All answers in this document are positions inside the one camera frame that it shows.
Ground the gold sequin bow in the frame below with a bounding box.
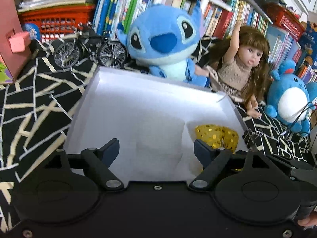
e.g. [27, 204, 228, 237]
[195, 124, 239, 153]

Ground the person's hand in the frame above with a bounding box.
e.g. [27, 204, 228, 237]
[297, 211, 317, 227]

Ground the white cardboard box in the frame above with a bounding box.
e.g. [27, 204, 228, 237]
[64, 67, 247, 184]

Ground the brown hair doll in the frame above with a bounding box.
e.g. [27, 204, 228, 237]
[195, 22, 270, 118]

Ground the blue round plush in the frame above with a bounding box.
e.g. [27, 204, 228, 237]
[264, 60, 316, 137]

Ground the black model bicycle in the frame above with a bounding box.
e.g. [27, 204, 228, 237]
[53, 22, 128, 69]

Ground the blue Stitch plush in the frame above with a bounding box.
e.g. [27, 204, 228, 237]
[116, 1, 210, 87]

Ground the pink wooden house model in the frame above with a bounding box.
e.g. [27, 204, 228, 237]
[0, 0, 31, 84]

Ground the red plastic basket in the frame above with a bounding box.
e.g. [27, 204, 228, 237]
[18, 3, 96, 42]

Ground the row of upright books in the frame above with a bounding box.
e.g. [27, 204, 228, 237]
[92, 0, 317, 85]

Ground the black cable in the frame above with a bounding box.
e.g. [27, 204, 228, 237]
[280, 101, 317, 139]

